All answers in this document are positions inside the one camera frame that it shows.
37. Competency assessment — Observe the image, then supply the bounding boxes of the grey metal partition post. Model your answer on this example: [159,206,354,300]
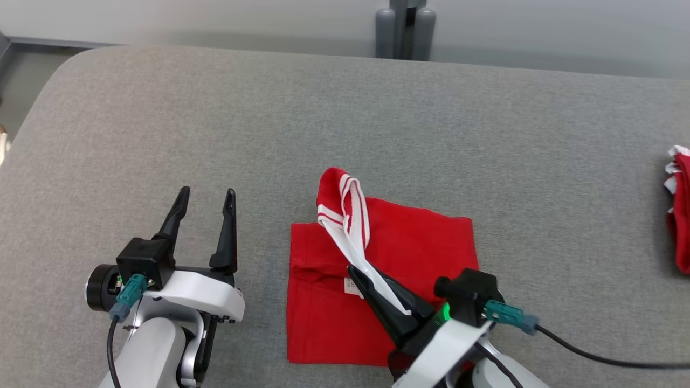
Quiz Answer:
[389,0,426,60]

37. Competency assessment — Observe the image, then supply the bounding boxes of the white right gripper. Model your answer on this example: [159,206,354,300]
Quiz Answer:
[348,264,492,388]

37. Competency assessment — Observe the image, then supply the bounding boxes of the right black cable teal plug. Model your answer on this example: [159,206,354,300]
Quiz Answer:
[484,300,690,370]

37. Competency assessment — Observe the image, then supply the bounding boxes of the red Bulls jersey shirt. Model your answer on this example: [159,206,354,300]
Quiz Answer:
[286,167,478,367]

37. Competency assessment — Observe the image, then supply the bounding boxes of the grey cylindrical post foot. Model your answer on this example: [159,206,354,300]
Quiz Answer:
[412,6,436,61]
[375,8,397,59]

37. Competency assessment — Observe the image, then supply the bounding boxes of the left black cable teal plug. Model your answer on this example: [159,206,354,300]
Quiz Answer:
[106,273,147,388]

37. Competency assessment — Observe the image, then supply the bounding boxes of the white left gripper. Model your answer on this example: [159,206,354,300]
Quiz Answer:
[85,186,246,324]

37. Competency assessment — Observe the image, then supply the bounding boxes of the red shorts with white trim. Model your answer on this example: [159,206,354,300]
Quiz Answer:
[663,144,690,275]

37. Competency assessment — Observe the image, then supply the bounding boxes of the black cable teal plug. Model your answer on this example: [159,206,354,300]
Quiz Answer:
[484,300,690,370]
[106,273,147,388]

